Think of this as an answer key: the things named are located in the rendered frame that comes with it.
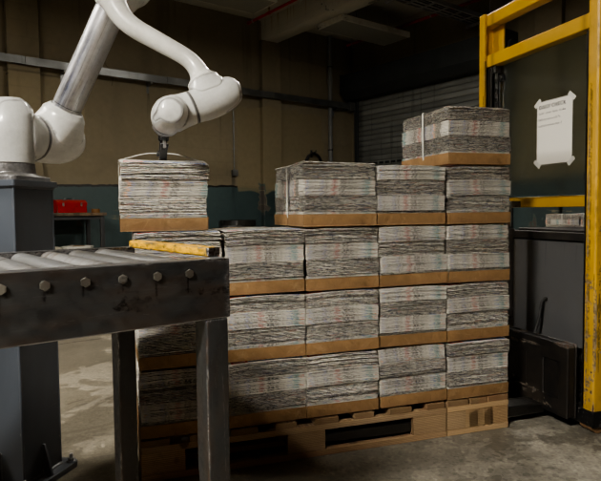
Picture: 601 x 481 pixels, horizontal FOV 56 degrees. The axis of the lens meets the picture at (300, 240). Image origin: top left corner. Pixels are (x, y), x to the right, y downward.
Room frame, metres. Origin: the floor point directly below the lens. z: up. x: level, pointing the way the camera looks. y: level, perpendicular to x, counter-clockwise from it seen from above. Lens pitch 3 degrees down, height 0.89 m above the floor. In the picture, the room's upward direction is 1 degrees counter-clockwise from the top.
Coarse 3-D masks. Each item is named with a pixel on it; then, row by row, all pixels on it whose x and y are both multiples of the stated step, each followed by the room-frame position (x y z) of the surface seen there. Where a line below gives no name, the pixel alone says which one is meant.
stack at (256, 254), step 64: (192, 256) 1.88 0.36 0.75; (256, 256) 1.96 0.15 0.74; (320, 256) 2.03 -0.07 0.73; (384, 256) 2.11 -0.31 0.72; (256, 320) 1.94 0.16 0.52; (320, 320) 2.01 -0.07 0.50; (384, 320) 2.10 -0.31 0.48; (192, 384) 1.88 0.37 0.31; (256, 384) 1.95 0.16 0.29; (320, 384) 2.01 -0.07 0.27; (384, 384) 2.10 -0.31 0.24; (192, 448) 1.87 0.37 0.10; (256, 448) 2.08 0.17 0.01; (320, 448) 2.02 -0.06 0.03
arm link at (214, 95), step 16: (112, 0) 1.75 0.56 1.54; (112, 16) 1.76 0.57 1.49; (128, 16) 1.75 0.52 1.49; (128, 32) 1.76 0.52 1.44; (144, 32) 1.76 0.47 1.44; (160, 32) 1.77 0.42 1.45; (160, 48) 1.77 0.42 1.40; (176, 48) 1.77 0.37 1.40; (192, 64) 1.77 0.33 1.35; (192, 80) 1.75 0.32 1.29; (208, 80) 1.73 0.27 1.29; (224, 80) 1.75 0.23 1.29; (192, 96) 1.71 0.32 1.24; (208, 96) 1.72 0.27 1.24; (224, 96) 1.74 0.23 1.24; (240, 96) 1.78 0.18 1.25; (208, 112) 1.73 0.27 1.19; (224, 112) 1.77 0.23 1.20
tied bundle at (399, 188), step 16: (384, 176) 2.10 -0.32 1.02; (400, 176) 2.12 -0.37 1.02; (416, 176) 2.14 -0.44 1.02; (432, 176) 2.16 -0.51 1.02; (384, 192) 2.11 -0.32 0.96; (400, 192) 2.13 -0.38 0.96; (416, 192) 2.15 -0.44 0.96; (432, 192) 2.17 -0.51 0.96; (384, 208) 2.10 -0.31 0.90; (400, 208) 2.12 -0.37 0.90; (416, 208) 2.14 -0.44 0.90; (432, 208) 2.16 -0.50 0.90; (400, 224) 2.12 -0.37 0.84; (416, 224) 2.15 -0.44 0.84; (432, 224) 2.18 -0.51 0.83
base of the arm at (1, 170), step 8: (0, 168) 1.80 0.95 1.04; (8, 168) 1.80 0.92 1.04; (16, 168) 1.82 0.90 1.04; (24, 168) 1.84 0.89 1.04; (32, 168) 1.87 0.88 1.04; (0, 176) 1.78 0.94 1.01; (8, 176) 1.77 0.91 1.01; (16, 176) 1.78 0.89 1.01; (24, 176) 1.82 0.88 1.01; (32, 176) 1.86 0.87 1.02; (40, 176) 1.90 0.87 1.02
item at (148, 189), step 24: (120, 168) 1.80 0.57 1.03; (144, 168) 1.83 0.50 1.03; (168, 168) 1.85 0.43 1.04; (192, 168) 1.87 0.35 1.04; (120, 192) 1.82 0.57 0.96; (144, 192) 1.84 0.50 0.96; (168, 192) 1.86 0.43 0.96; (192, 192) 1.88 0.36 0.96; (120, 216) 1.83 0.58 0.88; (144, 216) 1.85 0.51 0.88; (168, 216) 1.88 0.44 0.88; (192, 216) 1.90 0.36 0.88
